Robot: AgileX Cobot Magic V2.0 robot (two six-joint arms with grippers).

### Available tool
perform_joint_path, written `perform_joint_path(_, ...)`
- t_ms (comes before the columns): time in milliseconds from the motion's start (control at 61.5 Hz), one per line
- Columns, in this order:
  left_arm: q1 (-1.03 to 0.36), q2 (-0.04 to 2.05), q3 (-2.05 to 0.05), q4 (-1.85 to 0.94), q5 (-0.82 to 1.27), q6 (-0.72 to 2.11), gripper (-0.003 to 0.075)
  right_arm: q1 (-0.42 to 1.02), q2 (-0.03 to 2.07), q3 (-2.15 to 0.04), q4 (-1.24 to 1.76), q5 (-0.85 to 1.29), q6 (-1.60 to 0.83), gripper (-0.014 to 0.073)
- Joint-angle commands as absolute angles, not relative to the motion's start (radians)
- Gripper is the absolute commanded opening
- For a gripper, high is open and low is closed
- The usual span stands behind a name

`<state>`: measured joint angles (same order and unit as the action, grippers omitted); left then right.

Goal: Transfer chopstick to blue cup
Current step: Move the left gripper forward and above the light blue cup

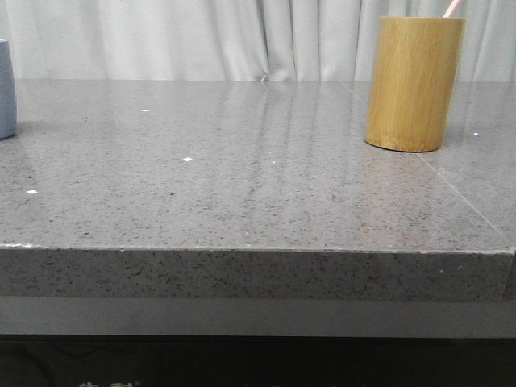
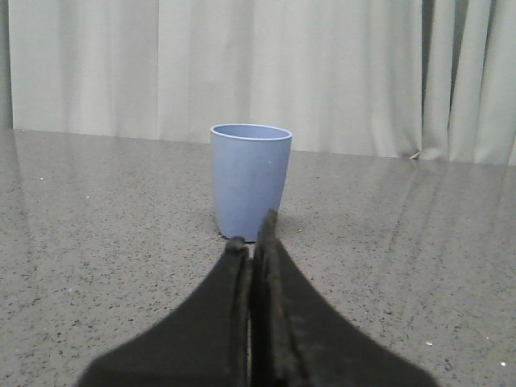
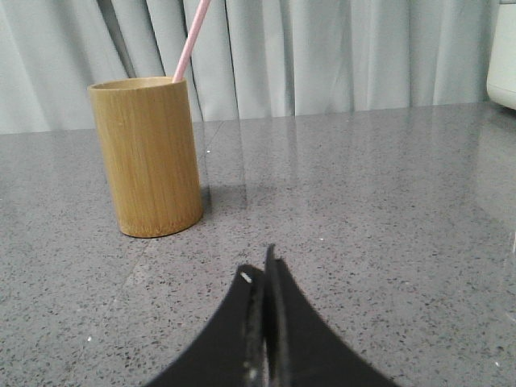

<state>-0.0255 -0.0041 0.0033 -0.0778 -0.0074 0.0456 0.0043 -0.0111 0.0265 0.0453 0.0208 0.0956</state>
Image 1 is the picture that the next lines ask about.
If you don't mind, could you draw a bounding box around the bamboo cylinder holder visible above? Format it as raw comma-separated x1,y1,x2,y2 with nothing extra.
364,16,465,152

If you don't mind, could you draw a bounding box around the white curtain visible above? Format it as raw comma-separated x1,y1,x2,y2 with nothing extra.
0,0,516,84

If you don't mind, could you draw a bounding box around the blue plastic cup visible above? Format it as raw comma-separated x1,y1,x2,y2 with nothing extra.
0,39,17,139

